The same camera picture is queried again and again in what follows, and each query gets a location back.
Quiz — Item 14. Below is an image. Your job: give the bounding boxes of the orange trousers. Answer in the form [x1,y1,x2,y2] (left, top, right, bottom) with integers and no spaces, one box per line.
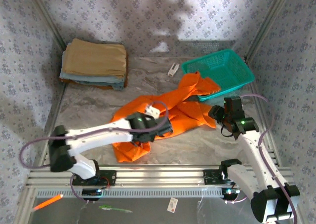
[110,71,222,163]

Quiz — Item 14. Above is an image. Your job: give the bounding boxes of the stack of towels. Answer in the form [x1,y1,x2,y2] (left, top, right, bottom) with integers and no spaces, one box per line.
[59,50,125,91]

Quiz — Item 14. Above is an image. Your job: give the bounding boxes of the teal plastic basket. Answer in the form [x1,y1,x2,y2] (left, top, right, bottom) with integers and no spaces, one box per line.
[180,48,255,102]

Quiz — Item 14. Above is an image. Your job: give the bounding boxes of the white spare gripper part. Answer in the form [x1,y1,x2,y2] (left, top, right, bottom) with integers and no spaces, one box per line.
[167,63,180,77]

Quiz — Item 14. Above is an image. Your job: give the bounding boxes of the black controller board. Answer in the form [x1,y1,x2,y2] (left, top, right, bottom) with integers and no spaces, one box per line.
[221,187,240,200]
[81,188,102,201]

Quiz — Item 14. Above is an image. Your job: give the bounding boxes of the white red card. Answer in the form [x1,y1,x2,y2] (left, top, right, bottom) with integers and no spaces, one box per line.
[166,197,179,214]

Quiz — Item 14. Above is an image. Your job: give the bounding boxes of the green pen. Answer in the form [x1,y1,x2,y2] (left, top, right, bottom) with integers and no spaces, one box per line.
[98,205,133,214]

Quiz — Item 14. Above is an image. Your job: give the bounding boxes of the orange pen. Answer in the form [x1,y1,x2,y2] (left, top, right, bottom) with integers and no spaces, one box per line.
[33,194,64,212]

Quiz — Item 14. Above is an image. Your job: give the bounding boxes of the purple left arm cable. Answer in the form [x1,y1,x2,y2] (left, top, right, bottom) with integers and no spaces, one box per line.
[19,100,170,205]

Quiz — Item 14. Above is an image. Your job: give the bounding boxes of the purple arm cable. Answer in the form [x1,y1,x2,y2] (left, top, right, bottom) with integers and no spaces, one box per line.
[19,100,170,205]
[224,93,297,221]

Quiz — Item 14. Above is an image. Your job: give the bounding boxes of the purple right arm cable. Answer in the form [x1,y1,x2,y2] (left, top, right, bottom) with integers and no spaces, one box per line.
[224,93,297,221]

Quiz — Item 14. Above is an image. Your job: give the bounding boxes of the aluminium rail beam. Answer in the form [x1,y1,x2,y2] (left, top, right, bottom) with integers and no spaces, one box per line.
[26,163,296,188]

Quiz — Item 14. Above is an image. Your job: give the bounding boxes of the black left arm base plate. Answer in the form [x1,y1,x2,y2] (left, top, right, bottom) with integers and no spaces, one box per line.
[72,170,117,187]

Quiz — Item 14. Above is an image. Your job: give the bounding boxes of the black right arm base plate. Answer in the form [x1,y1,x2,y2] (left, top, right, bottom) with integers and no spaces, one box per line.
[203,169,237,186]

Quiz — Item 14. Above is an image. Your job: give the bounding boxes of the grey slotted cable duct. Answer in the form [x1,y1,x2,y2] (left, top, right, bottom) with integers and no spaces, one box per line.
[36,188,237,199]

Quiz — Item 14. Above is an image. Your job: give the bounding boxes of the aluminium corner post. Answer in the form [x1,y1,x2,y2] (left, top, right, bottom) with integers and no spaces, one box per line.
[24,0,69,53]
[245,0,293,61]

